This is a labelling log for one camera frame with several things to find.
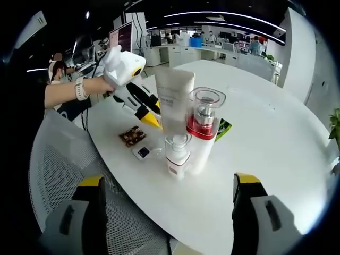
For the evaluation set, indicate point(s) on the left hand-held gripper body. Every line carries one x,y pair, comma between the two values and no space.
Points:
122,66

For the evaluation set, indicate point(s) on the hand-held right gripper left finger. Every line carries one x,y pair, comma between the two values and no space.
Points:
79,228

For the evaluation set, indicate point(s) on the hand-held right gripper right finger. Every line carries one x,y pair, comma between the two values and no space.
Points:
255,228

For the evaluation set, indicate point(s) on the white skincare tube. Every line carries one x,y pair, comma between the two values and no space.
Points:
172,101

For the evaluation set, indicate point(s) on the brown foil packet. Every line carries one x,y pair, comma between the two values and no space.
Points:
132,136

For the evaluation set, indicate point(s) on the small blue white sachet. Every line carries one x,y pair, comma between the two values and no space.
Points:
142,152

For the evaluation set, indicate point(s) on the small clear-capped skincare bottle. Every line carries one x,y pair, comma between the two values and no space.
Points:
176,162

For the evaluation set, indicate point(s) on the large red-collared skincare bottle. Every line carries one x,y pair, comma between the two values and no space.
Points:
202,148

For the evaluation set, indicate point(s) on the green black skincare sachet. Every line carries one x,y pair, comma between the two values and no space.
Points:
223,128

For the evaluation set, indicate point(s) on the blue storage bin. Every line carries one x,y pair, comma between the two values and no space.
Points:
195,42

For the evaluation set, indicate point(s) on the person's left hand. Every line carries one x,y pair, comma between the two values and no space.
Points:
99,86

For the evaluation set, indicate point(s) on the large display screen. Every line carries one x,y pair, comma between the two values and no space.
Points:
122,37

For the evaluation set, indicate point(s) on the white wrist watch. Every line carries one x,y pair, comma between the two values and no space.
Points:
81,89

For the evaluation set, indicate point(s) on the white counter cabinets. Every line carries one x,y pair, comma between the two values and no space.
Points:
183,54

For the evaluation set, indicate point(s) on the black office chair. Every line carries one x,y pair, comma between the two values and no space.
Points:
77,109

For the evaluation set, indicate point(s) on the grey mesh office chair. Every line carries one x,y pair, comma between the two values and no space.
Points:
61,164

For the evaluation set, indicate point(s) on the white ceiling air conditioner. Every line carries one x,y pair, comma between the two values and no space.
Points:
30,29

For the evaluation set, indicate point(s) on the potted green plant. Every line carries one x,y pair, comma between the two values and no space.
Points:
335,123

